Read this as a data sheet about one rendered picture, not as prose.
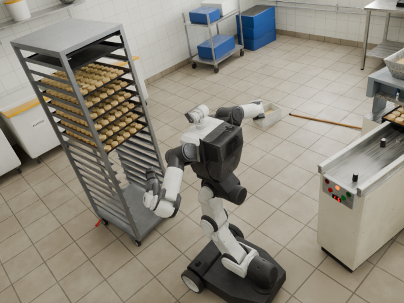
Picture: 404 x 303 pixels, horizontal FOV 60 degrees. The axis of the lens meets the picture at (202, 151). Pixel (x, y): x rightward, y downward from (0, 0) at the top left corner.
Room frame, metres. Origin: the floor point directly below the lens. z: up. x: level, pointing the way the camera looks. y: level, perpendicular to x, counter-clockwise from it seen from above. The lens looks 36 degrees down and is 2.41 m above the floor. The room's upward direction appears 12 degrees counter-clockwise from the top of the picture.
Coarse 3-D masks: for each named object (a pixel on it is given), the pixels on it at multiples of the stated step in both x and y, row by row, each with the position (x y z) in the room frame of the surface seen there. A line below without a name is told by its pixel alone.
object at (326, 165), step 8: (376, 128) 1.92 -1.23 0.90; (384, 128) 1.93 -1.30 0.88; (368, 136) 1.84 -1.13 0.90; (376, 136) 1.89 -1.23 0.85; (352, 144) 1.80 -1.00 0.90; (360, 144) 1.81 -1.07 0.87; (344, 152) 1.74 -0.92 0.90; (352, 152) 1.78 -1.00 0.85; (328, 160) 1.69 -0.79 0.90; (336, 160) 1.70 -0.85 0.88; (320, 168) 1.64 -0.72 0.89; (328, 168) 1.67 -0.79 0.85
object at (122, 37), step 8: (120, 24) 2.35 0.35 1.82; (128, 48) 2.35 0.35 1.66; (128, 56) 2.34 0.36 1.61; (128, 64) 2.36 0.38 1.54; (136, 80) 2.35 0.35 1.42; (136, 88) 2.35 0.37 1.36; (144, 104) 2.35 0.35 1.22; (144, 112) 2.35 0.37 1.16; (152, 128) 2.36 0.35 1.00; (152, 136) 2.34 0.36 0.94; (160, 160) 2.35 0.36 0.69
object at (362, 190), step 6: (402, 156) 1.59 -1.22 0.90; (396, 162) 1.54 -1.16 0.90; (402, 162) 1.56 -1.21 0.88; (384, 168) 1.51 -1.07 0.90; (390, 168) 1.50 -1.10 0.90; (396, 168) 1.53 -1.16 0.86; (378, 174) 1.48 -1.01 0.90; (384, 174) 1.47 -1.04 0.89; (390, 174) 1.51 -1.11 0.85; (372, 180) 1.44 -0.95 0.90; (378, 180) 1.45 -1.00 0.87; (360, 186) 1.41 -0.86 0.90; (366, 186) 1.40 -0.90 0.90; (372, 186) 1.43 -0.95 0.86; (360, 192) 1.38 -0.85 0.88; (366, 192) 1.40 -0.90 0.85
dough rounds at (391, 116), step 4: (400, 108) 2.06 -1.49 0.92; (392, 112) 2.06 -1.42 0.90; (396, 112) 2.02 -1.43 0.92; (400, 112) 2.03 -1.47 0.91; (388, 116) 2.00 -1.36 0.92; (392, 116) 1.99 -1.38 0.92; (396, 116) 2.00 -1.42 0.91; (400, 116) 1.98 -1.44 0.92; (392, 120) 1.97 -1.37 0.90; (396, 120) 1.94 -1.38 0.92; (400, 120) 1.92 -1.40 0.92
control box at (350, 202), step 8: (328, 176) 1.61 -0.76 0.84; (328, 184) 1.58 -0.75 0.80; (336, 184) 1.53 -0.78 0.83; (344, 184) 1.51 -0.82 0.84; (328, 192) 1.58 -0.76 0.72; (336, 192) 1.53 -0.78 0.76; (344, 192) 1.47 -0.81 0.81; (352, 192) 1.43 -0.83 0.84; (344, 200) 1.47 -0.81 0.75; (352, 200) 1.42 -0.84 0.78; (352, 208) 1.42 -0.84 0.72
